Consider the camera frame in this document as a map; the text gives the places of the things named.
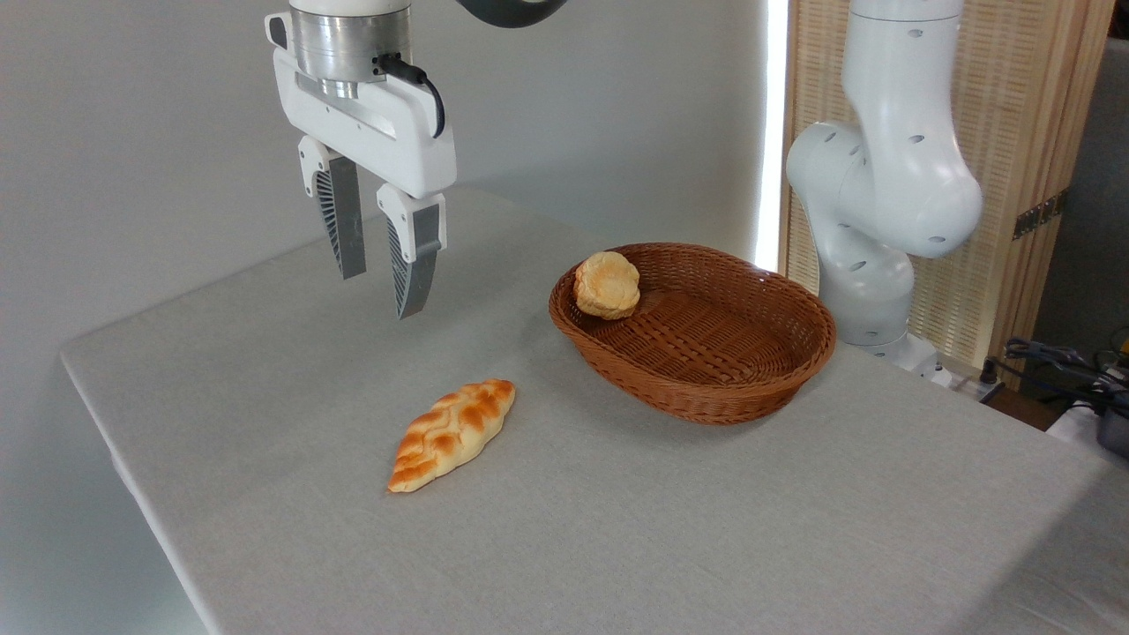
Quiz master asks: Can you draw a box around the wooden bamboo folding screen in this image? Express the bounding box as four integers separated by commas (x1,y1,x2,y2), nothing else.
781,0,1117,371

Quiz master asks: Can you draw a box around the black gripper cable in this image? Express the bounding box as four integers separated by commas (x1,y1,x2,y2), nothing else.
375,55,446,139

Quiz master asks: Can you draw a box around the black cable bundle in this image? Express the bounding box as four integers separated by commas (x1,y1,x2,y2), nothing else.
1004,338,1129,415

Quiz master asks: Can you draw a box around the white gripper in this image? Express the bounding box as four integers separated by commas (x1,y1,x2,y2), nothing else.
265,11,458,320

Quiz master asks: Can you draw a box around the metal screen hinge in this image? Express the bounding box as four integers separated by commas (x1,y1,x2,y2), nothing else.
1013,190,1068,241

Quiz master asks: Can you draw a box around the round pale bread bun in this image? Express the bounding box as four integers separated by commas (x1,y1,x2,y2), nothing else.
573,251,642,320

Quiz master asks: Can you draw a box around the braided golden bread loaf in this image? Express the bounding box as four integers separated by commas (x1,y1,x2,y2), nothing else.
388,379,517,494

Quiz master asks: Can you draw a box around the grey tablecloth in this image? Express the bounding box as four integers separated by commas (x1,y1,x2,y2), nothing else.
60,185,1129,635

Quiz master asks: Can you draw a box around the white power strip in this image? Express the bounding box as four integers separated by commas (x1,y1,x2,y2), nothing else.
948,366,1006,403

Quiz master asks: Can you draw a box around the brown wicker oval basket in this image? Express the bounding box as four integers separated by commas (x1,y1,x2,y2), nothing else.
549,243,838,426

